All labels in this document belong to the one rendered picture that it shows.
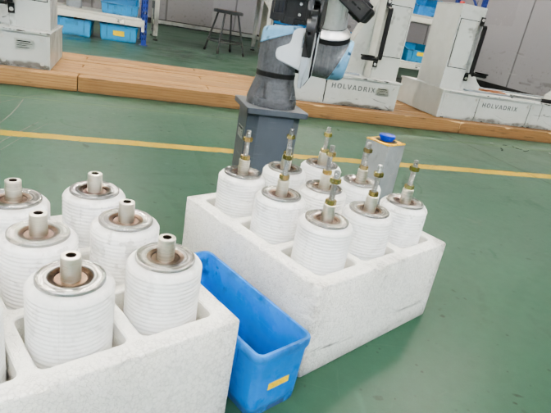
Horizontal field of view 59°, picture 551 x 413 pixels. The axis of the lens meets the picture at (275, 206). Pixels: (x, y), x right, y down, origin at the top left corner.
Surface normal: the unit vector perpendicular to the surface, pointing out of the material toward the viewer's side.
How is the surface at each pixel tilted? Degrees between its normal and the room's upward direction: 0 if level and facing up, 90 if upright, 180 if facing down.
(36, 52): 90
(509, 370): 0
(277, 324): 88
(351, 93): 90
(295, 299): 90
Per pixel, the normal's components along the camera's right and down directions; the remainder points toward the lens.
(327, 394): 0.16, -0.91
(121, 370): 0.63, 0.39
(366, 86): 0.27, 0.40
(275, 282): -0.74, 0.14
